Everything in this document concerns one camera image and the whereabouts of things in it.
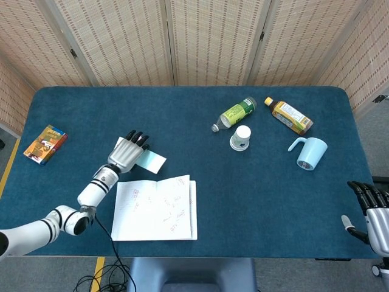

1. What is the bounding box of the woven bamboo folding screen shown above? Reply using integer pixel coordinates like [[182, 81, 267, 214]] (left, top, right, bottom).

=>
[[0, 0, 389, 136]]

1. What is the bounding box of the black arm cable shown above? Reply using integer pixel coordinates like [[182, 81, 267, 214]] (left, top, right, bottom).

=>
[[72, 212, 140, 292]]

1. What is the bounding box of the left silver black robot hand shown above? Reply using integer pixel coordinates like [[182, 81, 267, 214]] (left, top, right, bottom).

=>
[[108, 130, 151, 174]]

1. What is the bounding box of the floral white paper cup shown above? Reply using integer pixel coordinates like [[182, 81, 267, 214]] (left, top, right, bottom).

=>
[[229, 125, 252, 151]]

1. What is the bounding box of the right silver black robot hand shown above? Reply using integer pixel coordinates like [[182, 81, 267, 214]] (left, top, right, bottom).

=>
[[340, 181, 389, 259]]

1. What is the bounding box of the blue bookmark with pink tassel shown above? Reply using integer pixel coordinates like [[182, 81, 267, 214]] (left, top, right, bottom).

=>
[[117, 136, 167, 175]]

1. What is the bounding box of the yellow label tea bottle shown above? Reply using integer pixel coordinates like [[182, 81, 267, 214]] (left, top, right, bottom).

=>
[[263, 97, 314, 136]]

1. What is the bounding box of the teal table cloth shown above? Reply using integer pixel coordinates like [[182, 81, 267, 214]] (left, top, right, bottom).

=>
[[0, 86, 380, 259]]

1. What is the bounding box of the light blue plastic mug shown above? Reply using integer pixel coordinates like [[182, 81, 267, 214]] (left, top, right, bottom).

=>
[[287, 136, 328, 172]]

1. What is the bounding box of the grey blue robot torso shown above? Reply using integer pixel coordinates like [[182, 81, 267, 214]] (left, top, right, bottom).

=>
[[126, 257, 258, 292]]

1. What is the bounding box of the colourful orange cardboard box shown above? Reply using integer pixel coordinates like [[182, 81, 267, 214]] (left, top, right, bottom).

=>
[[23, 123, 68, 166]]

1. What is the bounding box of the white notebook with orange spine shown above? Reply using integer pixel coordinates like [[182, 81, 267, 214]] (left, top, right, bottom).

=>
[[111, 174, 198, 242]]

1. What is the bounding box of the green label plastic bottle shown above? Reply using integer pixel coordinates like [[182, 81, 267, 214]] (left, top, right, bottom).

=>
[[211, 96, 258, 133]]

